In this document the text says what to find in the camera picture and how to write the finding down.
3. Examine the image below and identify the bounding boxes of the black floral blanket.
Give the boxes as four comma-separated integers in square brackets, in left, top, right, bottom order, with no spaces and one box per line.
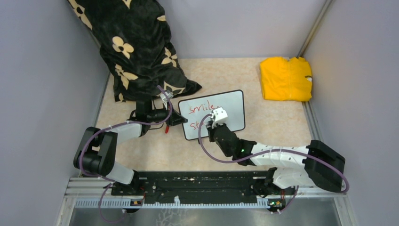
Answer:
[69,0,201,102]

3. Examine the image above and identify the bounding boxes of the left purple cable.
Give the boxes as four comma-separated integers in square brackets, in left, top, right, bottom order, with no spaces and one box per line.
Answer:
[78,86,174,225]

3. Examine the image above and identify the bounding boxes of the yellow folded cloth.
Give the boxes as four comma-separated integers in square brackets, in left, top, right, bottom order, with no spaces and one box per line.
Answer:
[259,56,312,102]

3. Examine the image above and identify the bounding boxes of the purple cable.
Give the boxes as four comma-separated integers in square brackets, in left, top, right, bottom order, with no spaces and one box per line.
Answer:
[78,86,174,225]
[198,113,351,194]

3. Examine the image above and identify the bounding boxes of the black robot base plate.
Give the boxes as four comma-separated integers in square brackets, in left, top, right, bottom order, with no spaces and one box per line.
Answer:
[111,170,295,206]

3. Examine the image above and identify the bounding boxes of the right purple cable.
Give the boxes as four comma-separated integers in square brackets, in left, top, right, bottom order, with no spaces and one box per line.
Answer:
[198,113,351,194]

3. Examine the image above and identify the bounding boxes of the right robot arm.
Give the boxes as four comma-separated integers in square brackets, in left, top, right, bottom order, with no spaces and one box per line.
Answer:
[206,121,348,194]

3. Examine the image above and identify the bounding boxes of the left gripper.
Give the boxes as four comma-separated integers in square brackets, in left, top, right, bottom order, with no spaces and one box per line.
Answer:
[148,101,187,127]

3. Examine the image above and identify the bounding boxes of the black framed whiteboard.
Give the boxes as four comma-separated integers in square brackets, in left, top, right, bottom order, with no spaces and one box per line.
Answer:
[178,89,246,140]

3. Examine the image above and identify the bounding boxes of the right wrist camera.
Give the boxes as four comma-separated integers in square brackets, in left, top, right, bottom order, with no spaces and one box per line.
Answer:
[211,107,228,128]

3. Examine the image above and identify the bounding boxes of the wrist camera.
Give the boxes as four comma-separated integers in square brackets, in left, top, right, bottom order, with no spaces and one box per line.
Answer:
[160,90,174,109]
[211,107,228,128]

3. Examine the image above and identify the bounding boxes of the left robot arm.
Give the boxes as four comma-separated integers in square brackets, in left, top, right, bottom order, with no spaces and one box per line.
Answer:
[73,99,188,195]

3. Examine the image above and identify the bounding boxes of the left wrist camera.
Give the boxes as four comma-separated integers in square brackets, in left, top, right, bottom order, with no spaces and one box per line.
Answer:
[160,90,174,109]

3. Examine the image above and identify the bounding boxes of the aluminium side rail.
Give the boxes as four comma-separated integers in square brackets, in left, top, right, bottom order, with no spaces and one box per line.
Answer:
[302,102,350,194]

